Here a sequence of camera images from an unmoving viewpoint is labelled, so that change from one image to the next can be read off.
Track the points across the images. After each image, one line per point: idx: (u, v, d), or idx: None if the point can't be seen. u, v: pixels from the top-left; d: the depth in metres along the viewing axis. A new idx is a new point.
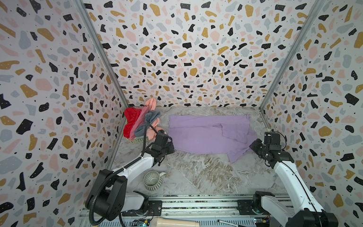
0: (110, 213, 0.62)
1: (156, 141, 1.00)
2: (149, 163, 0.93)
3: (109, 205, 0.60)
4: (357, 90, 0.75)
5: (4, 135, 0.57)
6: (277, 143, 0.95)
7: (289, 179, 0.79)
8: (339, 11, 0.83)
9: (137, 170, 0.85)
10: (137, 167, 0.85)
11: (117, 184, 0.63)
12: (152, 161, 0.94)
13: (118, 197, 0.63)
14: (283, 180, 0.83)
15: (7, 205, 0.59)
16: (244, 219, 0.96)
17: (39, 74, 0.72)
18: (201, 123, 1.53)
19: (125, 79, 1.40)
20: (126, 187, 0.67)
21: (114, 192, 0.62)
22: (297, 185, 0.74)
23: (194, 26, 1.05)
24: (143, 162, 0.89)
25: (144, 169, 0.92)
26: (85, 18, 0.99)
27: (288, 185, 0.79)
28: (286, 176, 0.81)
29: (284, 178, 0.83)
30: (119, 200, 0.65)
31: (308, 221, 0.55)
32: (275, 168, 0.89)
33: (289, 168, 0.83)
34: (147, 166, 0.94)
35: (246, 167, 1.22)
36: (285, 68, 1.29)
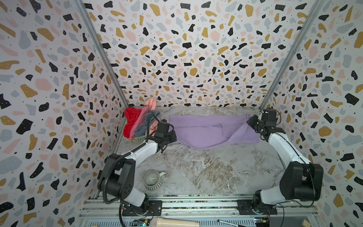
0: (123, 193, 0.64)
1: (158, 128, 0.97)
2: (153, 148, 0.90)
3: (120, 186, 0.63)
4: (357, 90, 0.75)
5: (4, 135, 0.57)
6: (273, 120, 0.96)
7: (282, 144, 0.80)
8: (339, 11, 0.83)
9: (143, 155, 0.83)
10: (143, 152, 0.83)
11: (126, 167, 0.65)
12: (156, 147, 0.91)
13: (129, 178, 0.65)
14: (277, 148, 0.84)
15: (7, 205, 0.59)
16: (244, 219, 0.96)
17: (39, 74, 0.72)
18: (201, 123, 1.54)
19: (125, 79, 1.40)
20: (135, 169, 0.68)
21: (124, 173, 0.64)
22: (288, 145, 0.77)
23: (194, 26, 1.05)
24: (149, 147, 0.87)
25: (150, 153, 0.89)
26: (85, 18, 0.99)
27: (280, 149, 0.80)
28: (278, 142, 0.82)
29: (277, 145, 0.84)
30: (129, 182, 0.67)
31: (297, 170, 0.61)
32: (269, 140, 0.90)
33: (281, 135, 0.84)
34: (151, 152, 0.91)
35: (246, 166, 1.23)
36: (285, 68, 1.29)
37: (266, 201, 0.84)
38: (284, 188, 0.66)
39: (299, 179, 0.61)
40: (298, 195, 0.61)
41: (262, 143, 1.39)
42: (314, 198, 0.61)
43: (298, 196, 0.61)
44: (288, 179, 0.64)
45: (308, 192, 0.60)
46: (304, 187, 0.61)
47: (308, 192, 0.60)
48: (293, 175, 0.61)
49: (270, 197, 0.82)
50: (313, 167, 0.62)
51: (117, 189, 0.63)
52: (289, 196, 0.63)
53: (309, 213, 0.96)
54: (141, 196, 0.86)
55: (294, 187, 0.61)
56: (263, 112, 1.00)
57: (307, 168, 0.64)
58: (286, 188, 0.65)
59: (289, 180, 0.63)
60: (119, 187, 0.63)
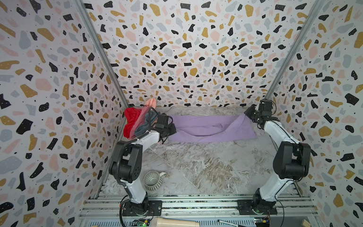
0: (133, 175, 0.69)
1: (159, 120, 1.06)
2: (156, 137, 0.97)
3: (131, 168, 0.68)
4: (357, 90, 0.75)
5: (4, 135, 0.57)
6: (269, 110, 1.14)
7: (276, 130, 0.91)
8: (339, 11, 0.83)
9: (148, 143, 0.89)
10: (148, 138, 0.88)
11: (134, 151, 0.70)
12: (158, 136, 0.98)
13: (137, 161, 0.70)
14: (272, 134, 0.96)
15: (7, 205, 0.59)
16: (244, 219, 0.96)
17: (39, 74, 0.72)
18: (201, 123, 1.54)
19: (125, 79, 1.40)
20: (142, 152, 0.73)
21: (133, 157, 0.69)
22: (280, 130, 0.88)
23: (194, 26, 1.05)
24: (152, 135, 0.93)
25: (153, 142, 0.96)
26: (85, 18, 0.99)
27: (275, 135, 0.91)
28: (272, 127, 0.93)
29: (272, 131, 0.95)
30: (138, 165, 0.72)
31: (288, 148, 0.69)
32: (264, 127, 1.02)
33: (275, 123, 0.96)
34: (154, 141, 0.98)
35: (246, 166, 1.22)
36: (285, 68, 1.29)
37: (267, 196, 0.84)
38: (277, 167, 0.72)
39: (290, 156, 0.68)
40: (289, 170, 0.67)
41: (262, 143, 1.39)
42: (303, 175, 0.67)
43: (289, 171, 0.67)
44: (280, 157, 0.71)
45: (298, 169, 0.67)
46: (294, 164, 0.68)
47: (298, 169, 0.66)
48: (284, 152, 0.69)
49: (269, 190, 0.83)
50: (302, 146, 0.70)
51: (127, 171, 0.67)
52: (281, 173, 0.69)
53: (309, 213, 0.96)
54: (142, 193, 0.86)
55: (285, 162, 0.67)
56: (261, 103, 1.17)
57: (297, 147, 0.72)
58: (279, 167, 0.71)
59: (281, 158, 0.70)
60: (129, 170, 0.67)
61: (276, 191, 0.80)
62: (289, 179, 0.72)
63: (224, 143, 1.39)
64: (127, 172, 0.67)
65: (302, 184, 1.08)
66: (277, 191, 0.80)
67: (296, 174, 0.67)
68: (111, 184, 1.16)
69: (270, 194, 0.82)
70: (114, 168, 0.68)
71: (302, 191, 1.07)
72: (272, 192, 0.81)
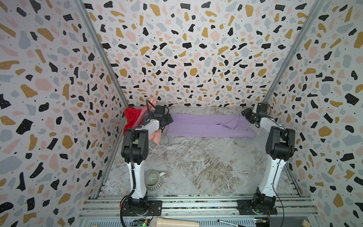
0: (142, 155, 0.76)
1: (157, 110, 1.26)
2: (156, 125, 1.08)
3: (141, 150, 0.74)
4: (357, 90, 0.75)
5: (4, 135, 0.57)
6: (265, 110, 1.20)
7: (268, 122, 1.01)
8: (339, 11, 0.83)
9: (151, 130, 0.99)
10: (151, 126, 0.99)
11: (142, 135, 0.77)
12: (158, 123, 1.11)
13: (145, 143, 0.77)
14: (265, 126, 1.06)
15: (7, 205, 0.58)
16: (244, 219, 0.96)
17: (39, 74, 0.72)
18: (200, 120, 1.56)
19: (125, 79, 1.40)
20: (148, 136, 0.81)
21: (142, 140, 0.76)
22: (272, 121, 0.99)
23: (194, 26, 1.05)
24: (154, 123, 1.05)
25: (154, 129, 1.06)
26: (85, 18, 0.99)
27: (268, 126, 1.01)
28: (265, 120, 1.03)
29: (265, 125, 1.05)
30: (146, 148, 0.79)
31: (276, 131, 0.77)
32: (260, 123, 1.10)
33: (269, 117, 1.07)
34: (155, 128, 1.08)
35: (246, 167, 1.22)
36: (285, 68, 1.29)
37: (265, 188, 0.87)
38: (267, 148, 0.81)
39: (279, 138, 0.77)
40: (276, 151, 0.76)
41: (262, 143, 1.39)
42: (289, 155, 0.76)
43: (277, 151, 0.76)
44: (270, 140, 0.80)
45: (285, 149, 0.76)
46: (281, 145, 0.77)
47: (285, 150, 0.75)
48: (273, 135, 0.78)
49: (266, 181, 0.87)
50: (289, 130, 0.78)
51: (138, 152, 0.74)
52: (271, 153, 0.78)
53: (309, 213, 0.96)
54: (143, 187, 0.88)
55: (274, 144, 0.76)
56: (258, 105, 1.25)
57: (284, 132, 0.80)
58: (269, 148, 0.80)
59: (271, 140, 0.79)
60: (139, 151, 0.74)
61: (272, 179, 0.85)
62: (280, 161, 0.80)
63: (224, 143, 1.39)
64: (138, 153, 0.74)
65: (302, 184, 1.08)
66: (272, 178, 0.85)
67: (283, 154, 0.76)
68: (112, 184, 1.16)
69: (268, 184, 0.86)
70: (126, 151, 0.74)
71: (302, 191, 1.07)
72: (270, 180, 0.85)
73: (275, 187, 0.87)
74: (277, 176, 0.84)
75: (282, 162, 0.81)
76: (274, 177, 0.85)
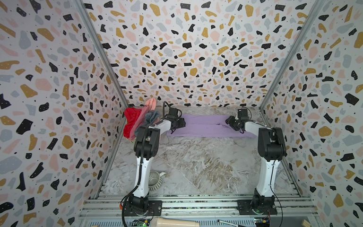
0: (153, 152, 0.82)
1: (170, 112, 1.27)
2: (168, 125, 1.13)
3: (151, 146, 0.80)
4: (357, 90, 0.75)
5: (4, 135, 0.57)
6: (246, 115, 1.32)
7: (253, 125, 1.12)
8: (339, 11, 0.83)
9: (162, 129, 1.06)
10: (163, 125, 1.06)
11: (154, 133, 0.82)
12: (170, 124, 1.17)
13: (156, 141, 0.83)
14: (250, 130, 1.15)
15: (7, 205, 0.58)
16: (244, 219, 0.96)
17: (39, 74, 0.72)
18: (200, 120, 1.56)
19: (125, 79, 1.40)
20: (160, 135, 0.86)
21: (153, 138, 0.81)
22: (256, 124, 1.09)
23: (194, 26, 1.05)
24: (166, 123, 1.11)
25: (166, 129, 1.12)
26: (85, 18, 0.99)
27: (253, 129, 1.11)
28: (250, 124, 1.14)
29: (250, 128, 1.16)
30: (157, 145, 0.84)
31: (264, 133, 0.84)
32: (246, 128, 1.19)
33: (252, 121, 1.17)
34: (167, 128, 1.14)
35: (246, 167, 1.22)
36: (285, 68, 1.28)
37: (264, 190, 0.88)
38: (260, 151, 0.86)
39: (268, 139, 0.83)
40: (270, 152, 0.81)
41: None
42: (281, 153, 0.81)
43: (271, 152, 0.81)
44: (261, 142, 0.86)
45: (277, 148, 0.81)
46: (272, 145, 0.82)
47: (277, 149, 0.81)
48: (263, 137, 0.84)
49: (263, 182, 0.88)
50: (276, 130, 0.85)
51: (149, 148, 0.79)
52: (265, 155, 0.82)
53: (309, 213, 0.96)
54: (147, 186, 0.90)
55: (266, 145, 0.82)
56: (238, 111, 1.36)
57: (272, 132, 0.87)
58: (262, 151, 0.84)
59: (262, 142, 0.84)
60: (150, 147, 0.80)
61: (270, 180, 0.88)
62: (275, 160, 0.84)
63: (224, 143, 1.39)
64: (149, 149, 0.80)
65: (302, 184, 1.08)
66: (270, 179, 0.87)
67: (276, 153, 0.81)
68: (111, 184, 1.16)
69: (266, 185, 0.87)
70: (138, 146, 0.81)
71: (302, 191, 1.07)
72: (267, 182, 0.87)
73: (273, 187, 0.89)
74: (273, 176, 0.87)
75: (276, 163, 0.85)
76: (271, 178, 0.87)
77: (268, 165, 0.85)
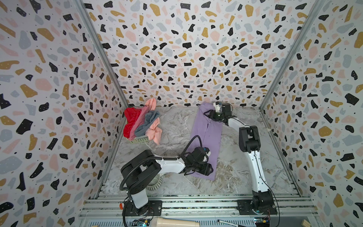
0: (133, 189, 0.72)
1: (193, 153, 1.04)
2: (178, 168, 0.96)
3: (136, 181, 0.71)
4: (357, 90, 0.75)
5: (4, 135, 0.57)
6: (229, 110, 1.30)
7: (235, 121, 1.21)
8: (339, 11, 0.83)
9: (168, 169, 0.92)
10: (171, 165, 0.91)
11: (151, 168, 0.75)
12: (182, 168, 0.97)
13: (145, 179, 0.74)
14: (232, 126, 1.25)
15: (7, 205, 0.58)
16: (244, 219, 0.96)
17: (39, 74, 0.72)
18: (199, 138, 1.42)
19: (125, 79, 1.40)
20: (156, 174, 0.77)
21: (146, 173, 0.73)
22: (237, 120, 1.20)
23: (194, 26, 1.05)
24: (177, 164, 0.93)
25: (174, 170, 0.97)
26: (85, 18, 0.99)
27: (235, 126, 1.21)
28: (231, 121, 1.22)
29: (232, 124, 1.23)
30: (144, 183, 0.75)
31: (244, 132, 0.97)
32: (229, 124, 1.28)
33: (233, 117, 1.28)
34: (176, 170, 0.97)
35: (246, 167, 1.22)
36: (285, 68, 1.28)
37: (258, 184, 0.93)
38: (241, 145, 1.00)
39: (246, 135, 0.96)
40: (248, 146, 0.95)
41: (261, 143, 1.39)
42: (258, 146, 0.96)
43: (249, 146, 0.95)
44: (241, 138, 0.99)
45: (254, 143, 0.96)
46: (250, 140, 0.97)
47: (254, 143, 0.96)
48: (242, 135, 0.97)
49: (255, 176, 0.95)
50: (252, 127, 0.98)
51: (131, 183, 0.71)
52: (245, 149, 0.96)
53: (309, 213, 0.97)
54: (145, 199, 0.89)
55: (245, 142, 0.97)
56: (221, 107, 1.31)
57: (250, 129, 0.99)
58: (242, 145, 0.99)
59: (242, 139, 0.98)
60: (133, 182, 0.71)
61: (258, 172, 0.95)
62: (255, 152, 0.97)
63: (224, 143, 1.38)
64: (132, 183, 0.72)
65: (302, 184, 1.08)
66: (258, 172, 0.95)
67: (254, 146, 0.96)
68: (111, 184, 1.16)
69: (258, 179, 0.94)
70: (125, 170, 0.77)
71: (302, 191, 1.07)
72: (257, 174, 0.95)
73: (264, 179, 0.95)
74: (259, 167, 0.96)
75: (256, 154, 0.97)
76: (258, 170, 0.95)
77: (250, 157, 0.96)
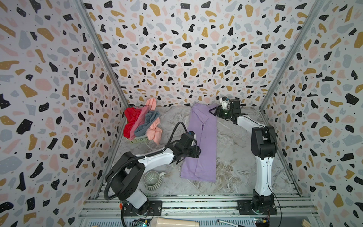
0: (122, 194, 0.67)
1: (181, 141, 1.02)
2: (168, 158, 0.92)
3: (123, 186, 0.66)
4: (357, 90, 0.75)
5: (4, 135, 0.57)
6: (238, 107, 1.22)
7: (246, 120, 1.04)
8: (339, 11, 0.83)
9: (157, 162, 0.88)
10: (158, 159, 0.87)
11: (134, 170, 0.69)
12: (171, 158, 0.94)
13: (132, 181, 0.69)
14: (243, 125, 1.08)
15: (7, 205, 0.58)
16: (244, 219, 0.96)
17: (39, 74, 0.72)
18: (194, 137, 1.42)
19: (125, 79, 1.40)
20: (142, 175, 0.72)
21: (130, 176, 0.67)
22: (248, 119, 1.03)
23: (194, 26, 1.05)
24: (163, 157, 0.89)
25: (163, 162, 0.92)
26: (85, 18, 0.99)
27: (246, 125, 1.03)
28: (243, 119, 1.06)
29: (243, 123, 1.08)
30: (132, 185, 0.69)
31: (258, 133, 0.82)
32: (238, 122, 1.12)
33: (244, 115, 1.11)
34: (165, 161, 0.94)
35: (246, 167, 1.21)
36: (285, 68, 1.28)
37: (263, 189, 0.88)
38: (254, 150, 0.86)
39: (261, 138, 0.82)
40: (263, 151, 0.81)
41: None
42: (274, 151, 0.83)
43: (263, 151, 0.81)
44: (254, 141, 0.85)
45: (270, 146, 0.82)
46: (265, 144, 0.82)
47: (269, 147, 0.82)
48: (256, 136, 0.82)
49: (261, 181, 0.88)
50: (268, 128, 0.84)
51: (118, 188, 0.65)
52: (259, 153, 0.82)
53: (309, 213, 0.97)
54: (142, 198, 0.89)
55: (259, 144, 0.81)
56: (230, 103, 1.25)
57: (265, 129, 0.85)
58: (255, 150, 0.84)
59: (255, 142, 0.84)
60: (121, 187, 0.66)
61: (266, 178, 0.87)
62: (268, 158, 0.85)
63: (224, 143, 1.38)
64: (119, 188, 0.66)
65: (302, 184, 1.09)
66: (266, 178, 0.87)
67: (269, 151, 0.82)
68: None
69: (263, 184, 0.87)
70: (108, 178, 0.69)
71: (302, 191, 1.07)
72: (264, 180, 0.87)
73: (270, 185, 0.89)
74: (269, 174, 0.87)
75: (270, 161, 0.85)
76: (267, 176, 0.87)
77: (262, 163, 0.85)
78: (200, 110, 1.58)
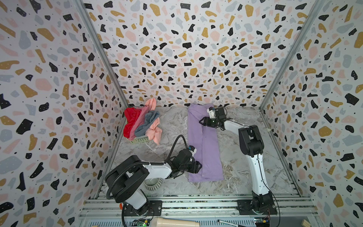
0: (120, 196, 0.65)
1: (178, 157, 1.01)
2: (165, 173, 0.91)
3: (123, 188, 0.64)
4: (357, 90, 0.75)
5: (4, 135, 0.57)
6: (223, 114, 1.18)
7: (232, 125, 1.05)
8: (339, 11, 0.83)
9: (155, 174, 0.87)
10: (158, 170, 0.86)
11: (139, 173, 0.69)
12: (168, 173, 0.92)
13: (133, 185, 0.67)
14: (230, 129, 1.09)
15: (7, 205, 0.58)
16: (244, 219, 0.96)
17: (39, 74, 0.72)
18: (196, 141, 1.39)
19: (125, 79, 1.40)
20: (144, 179, 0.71)
21: (133, 178, 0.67)
22: (234, 123, 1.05)
23: (194, 26, 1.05)
24: (164, 169, 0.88)
25: (161, 176, 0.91)
26: (85, 18, 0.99)
27: (233, 128, 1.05)
28: (229, 124, 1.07)
29: (229, 127, 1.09)
30: (131, 189, 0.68)
31: (244, 133, 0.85)
32: (225, 126, 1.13)
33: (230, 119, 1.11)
34: (162, 175, 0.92)
35: (246, 167, 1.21)
36: (285, 68, 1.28)
37: (259, 187, 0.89)
38: (243, 149, 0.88)
39: (248, 137, 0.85)
40: (252, 149, 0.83)
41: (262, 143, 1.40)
42: (262, 147, 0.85)
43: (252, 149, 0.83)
44: (242, 141, 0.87)
45: (257, 144, 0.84)
46: (252, 143, 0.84)
47: (256, 144, 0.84)
48: (243, 136, 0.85)
49: (256, 179, 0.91)
50: (252, 126, 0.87)
51: (117, 191, 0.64)
52: (248, 152, 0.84)
53: (309, 213, 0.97)
54: (142, 199, 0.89)
55: (247, 144, 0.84)
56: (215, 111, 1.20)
57: (250, 129, 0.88)
58: (244, 149, 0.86)
59: (243, 141, 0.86)
60: (120, 189, 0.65)
61: (261, 176, 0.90)
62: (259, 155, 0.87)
63: (224, 143, 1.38)
64: (118, 190, 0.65)
65: (302, 184, 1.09)
66: (260, 175, 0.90)
67: (257, 148, 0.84)
68: None
69: (259, 182, 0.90)
70: (110, 178, 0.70)
71: (302, 191, 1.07)
72: (259, 178, 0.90)
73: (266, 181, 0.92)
74: (262, 170, 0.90)
75: (260, 157, 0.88)
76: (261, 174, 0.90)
77: (253, 161, 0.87)
78: (199, 111, 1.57)
